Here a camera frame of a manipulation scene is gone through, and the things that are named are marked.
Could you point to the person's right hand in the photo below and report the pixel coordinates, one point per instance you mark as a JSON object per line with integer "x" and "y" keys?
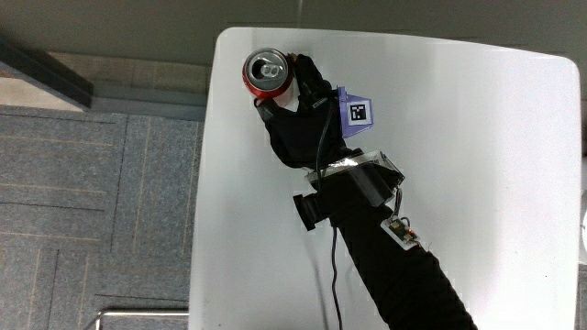
{"x": 298, "y": 133}

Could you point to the small white circuit board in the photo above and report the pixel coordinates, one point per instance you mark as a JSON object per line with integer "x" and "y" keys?
{"x": 400, "y": 233}

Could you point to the person's right forearm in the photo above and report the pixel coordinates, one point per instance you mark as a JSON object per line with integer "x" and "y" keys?
{"x": 403, "y": 279}

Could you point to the black wrist sensor unit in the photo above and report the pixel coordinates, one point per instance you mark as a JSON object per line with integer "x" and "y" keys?
{"x": 357, "y": 185}

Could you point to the red soda can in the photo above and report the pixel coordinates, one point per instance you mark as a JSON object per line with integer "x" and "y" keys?
{"x": 268, "y": 71}

